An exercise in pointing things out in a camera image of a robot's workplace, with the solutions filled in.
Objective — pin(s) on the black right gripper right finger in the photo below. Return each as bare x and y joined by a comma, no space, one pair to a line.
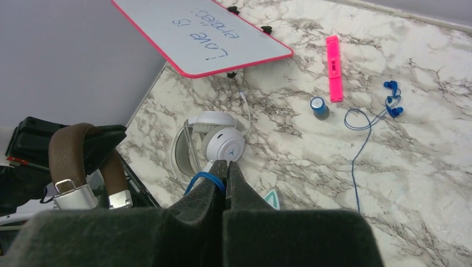
256,234

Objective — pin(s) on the blue grey stamp cylinder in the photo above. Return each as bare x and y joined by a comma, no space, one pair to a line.
319,108

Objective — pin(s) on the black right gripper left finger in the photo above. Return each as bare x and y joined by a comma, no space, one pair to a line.
188,233

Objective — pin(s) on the pink highlighter marker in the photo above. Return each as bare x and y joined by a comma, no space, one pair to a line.
334,69

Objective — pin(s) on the brown over-ear headphones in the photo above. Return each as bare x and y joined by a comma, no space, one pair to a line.
76,151

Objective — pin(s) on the teal cat-ear headphones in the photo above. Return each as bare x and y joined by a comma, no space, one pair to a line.
272,199

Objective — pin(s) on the white grey over-ear headphones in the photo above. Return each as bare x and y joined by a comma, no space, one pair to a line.
206,138

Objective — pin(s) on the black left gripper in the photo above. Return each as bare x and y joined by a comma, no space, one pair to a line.
26,175

